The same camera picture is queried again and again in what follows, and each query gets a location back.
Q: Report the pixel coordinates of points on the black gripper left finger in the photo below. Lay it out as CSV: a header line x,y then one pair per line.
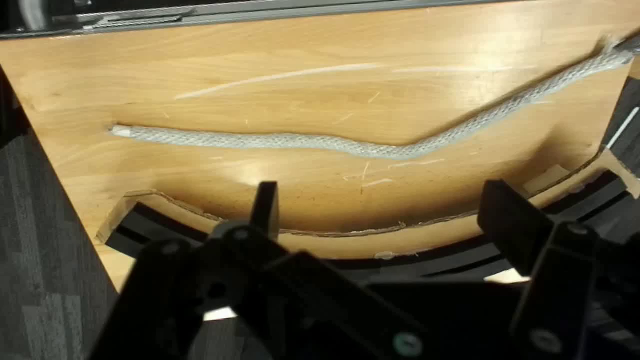
x,y
266,280

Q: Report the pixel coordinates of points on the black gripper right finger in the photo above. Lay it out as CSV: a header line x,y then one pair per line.
x,y
561,292

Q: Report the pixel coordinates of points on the black curved grooved track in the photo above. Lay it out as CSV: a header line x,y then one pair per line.
x,y
142,230

